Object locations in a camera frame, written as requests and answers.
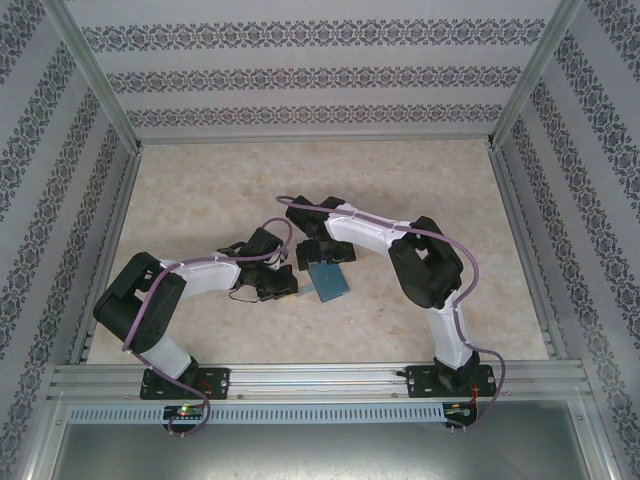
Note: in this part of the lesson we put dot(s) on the teal leather card holder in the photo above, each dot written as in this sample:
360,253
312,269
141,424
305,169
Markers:
330,282

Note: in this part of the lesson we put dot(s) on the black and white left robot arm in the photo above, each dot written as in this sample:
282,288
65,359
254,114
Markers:
140,310

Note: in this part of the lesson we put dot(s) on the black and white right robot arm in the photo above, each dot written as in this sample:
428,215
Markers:
425,270

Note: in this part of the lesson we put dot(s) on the small circuit board green light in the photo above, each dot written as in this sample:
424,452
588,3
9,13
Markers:
182,412

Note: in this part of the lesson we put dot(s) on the grey metal panel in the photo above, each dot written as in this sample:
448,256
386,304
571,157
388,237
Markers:
320,455

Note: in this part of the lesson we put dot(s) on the wide aluminium base rail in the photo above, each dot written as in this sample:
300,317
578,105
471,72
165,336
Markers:
310,380

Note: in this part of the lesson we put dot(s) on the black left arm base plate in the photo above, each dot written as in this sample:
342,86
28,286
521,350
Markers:
220,382

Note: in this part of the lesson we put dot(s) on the aluminium frame rail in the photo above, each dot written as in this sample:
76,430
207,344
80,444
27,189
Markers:
526,250
315,140
110,250

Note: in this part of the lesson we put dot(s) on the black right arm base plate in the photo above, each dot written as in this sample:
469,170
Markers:
417,382

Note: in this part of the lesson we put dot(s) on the aluminium frame post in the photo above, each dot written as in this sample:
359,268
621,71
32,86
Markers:
45,440
600,440
530,75
100,80

